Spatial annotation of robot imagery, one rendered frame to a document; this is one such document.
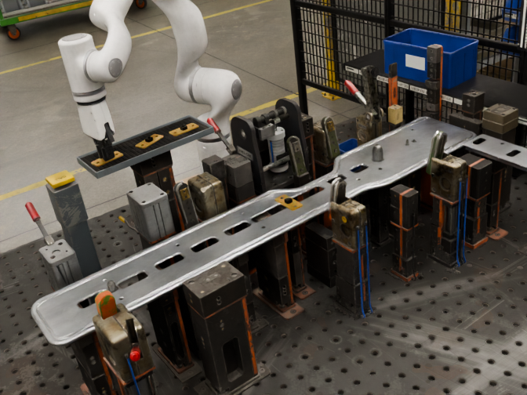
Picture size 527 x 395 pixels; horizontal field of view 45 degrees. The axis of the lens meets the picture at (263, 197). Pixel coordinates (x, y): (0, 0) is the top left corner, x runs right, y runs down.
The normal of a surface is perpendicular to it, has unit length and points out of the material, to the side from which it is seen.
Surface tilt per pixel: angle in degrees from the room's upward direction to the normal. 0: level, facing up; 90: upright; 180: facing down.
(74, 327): 0
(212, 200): 90
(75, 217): 90
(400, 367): 0
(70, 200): 90
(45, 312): 0
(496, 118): 88
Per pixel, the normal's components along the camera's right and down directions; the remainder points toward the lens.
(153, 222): 0.59, 0.35
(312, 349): -0.11, -0.86
